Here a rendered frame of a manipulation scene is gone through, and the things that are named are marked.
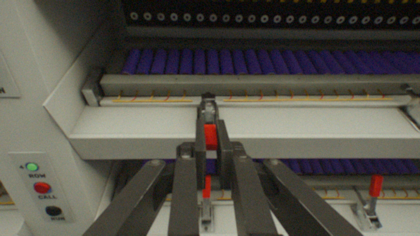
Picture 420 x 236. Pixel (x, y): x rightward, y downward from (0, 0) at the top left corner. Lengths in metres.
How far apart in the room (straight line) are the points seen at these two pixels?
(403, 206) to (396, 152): 0.18
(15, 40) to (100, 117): 0.11
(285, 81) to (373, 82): 0.12
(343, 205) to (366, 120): 0.19
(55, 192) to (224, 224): 0.25
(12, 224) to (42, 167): 0.18
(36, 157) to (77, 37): 0.15
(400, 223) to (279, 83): 0.33
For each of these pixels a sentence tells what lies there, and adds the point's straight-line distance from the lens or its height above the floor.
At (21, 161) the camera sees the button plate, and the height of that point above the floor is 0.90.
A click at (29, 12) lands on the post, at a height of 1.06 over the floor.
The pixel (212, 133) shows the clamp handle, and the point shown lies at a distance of 0.20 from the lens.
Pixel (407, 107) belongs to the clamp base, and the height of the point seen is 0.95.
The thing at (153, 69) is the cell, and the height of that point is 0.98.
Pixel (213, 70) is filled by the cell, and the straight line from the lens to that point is 0.32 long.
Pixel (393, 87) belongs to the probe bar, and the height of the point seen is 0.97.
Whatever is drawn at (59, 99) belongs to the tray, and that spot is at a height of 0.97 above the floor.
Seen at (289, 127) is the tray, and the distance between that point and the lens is 0.28.
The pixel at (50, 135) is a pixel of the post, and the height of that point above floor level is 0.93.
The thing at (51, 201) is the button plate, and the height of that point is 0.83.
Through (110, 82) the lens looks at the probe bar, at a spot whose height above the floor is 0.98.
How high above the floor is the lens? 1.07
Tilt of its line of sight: 29 degrees down
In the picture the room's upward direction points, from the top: 1 degrees clockwise
